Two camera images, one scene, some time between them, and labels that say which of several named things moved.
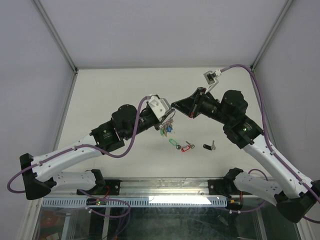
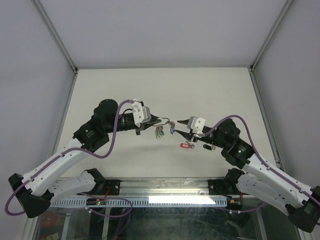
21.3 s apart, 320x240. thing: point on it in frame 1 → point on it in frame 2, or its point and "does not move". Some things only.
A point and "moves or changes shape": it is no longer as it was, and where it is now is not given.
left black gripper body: x=157 y=124 → x=138 y=132
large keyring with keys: x=167 y=127 moves or changes shape
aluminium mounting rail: x=192 y=187 does not move
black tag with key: x=210 y=147 does not move
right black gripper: x=191 y=105 → x=188 y=136
